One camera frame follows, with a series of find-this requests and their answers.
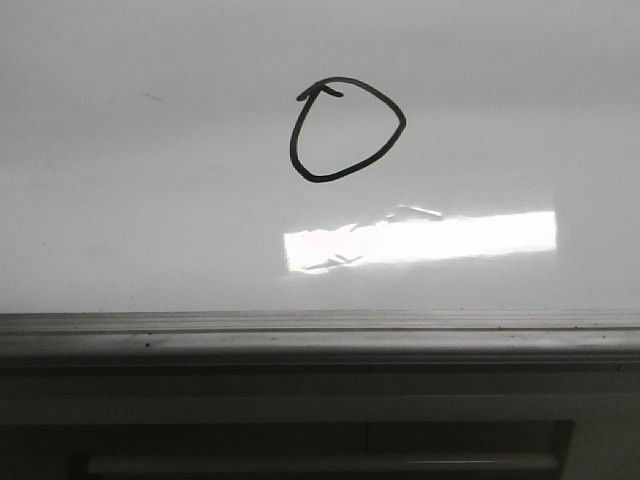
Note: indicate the white whiteboard with aluminium frame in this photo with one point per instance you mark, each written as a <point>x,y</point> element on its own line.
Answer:
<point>319,182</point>

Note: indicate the grey whiteboard marker tray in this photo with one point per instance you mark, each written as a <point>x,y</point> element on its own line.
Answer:
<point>382,425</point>

